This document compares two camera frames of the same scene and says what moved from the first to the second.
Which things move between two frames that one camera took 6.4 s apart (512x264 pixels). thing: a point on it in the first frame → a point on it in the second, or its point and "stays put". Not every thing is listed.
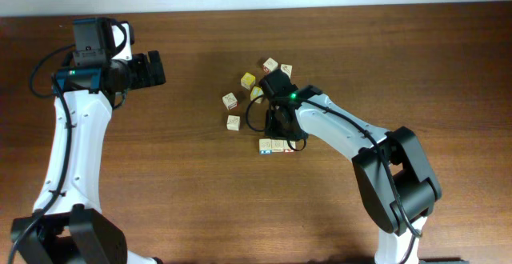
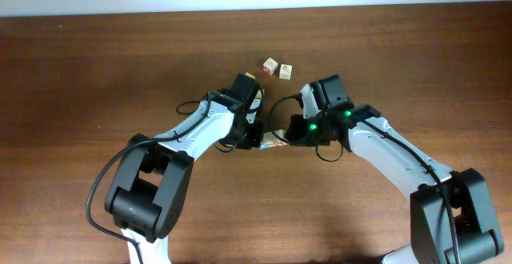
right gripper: [274, 84] → [294, 133]
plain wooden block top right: [286, 69] stays put
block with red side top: [270, 65] stays put
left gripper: [145, 78] → [254, 141]
